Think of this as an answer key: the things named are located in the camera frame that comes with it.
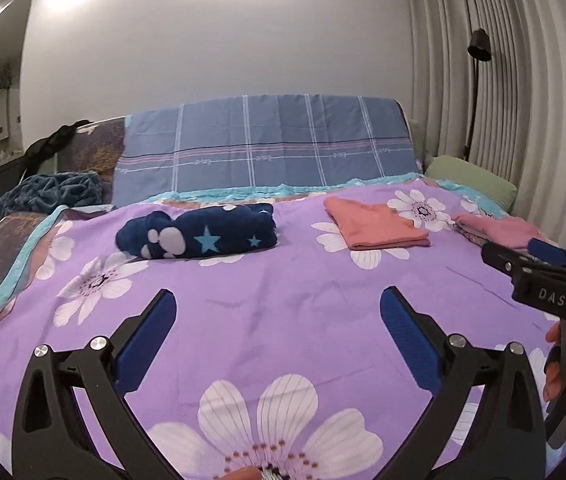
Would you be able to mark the purple floral bed sheet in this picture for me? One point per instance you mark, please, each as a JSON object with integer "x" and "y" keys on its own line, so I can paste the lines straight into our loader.
{"x": 288, "y": 285}

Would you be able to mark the coral folded cloth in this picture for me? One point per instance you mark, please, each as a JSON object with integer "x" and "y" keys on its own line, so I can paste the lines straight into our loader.
{"x": 373, "y": 225}

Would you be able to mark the black floor lamp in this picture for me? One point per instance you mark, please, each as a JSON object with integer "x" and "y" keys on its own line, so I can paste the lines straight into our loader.
{"x": 478, "y": 45}

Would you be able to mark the teal fleece blanket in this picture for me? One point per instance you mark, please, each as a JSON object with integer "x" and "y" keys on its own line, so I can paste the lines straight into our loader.
{"x": 53, "y": 190}

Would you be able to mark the pink folded cloth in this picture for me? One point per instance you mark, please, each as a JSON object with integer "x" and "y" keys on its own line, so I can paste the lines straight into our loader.
{"x": 498, "y": 230}

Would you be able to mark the white pleated curtain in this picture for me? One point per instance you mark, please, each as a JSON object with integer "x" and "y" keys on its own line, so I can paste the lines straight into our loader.
{"x": 538, "y": 110}

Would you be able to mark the black garment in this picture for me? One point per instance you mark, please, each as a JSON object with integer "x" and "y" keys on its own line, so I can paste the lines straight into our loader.
{"x": 48, "y": 147}

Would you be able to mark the blue plaid bed cover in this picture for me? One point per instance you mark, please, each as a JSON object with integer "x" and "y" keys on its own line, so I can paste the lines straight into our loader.
{"x": 263, "y": 140}

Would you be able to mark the navy fleece pajama top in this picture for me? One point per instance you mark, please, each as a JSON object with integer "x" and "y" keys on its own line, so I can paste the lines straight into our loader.
{"x": 223, "y": 232}

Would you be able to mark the person's right hand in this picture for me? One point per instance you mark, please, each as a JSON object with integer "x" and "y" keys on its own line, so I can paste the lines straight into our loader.
{"x": 553, "y": 380}

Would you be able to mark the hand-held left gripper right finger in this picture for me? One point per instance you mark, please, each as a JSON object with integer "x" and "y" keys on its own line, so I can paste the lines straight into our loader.
{"x": 413, "y": 340}

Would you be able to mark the dark deer print blanket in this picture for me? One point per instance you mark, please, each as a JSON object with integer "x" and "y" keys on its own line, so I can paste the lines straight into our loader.
{"x": 98, "y": 150}

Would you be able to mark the green pillow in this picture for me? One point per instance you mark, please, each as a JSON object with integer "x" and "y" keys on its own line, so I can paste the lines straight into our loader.
{"x": 468, "y": 180}

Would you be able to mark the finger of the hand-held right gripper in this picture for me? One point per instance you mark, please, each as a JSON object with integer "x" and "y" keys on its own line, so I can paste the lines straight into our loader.
{"x": 505, "y": 260}
{"x": 548, "y": 251}

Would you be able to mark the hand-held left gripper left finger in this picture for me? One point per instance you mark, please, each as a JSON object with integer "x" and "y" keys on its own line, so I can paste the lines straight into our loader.
{"x": 148, "y": 335}

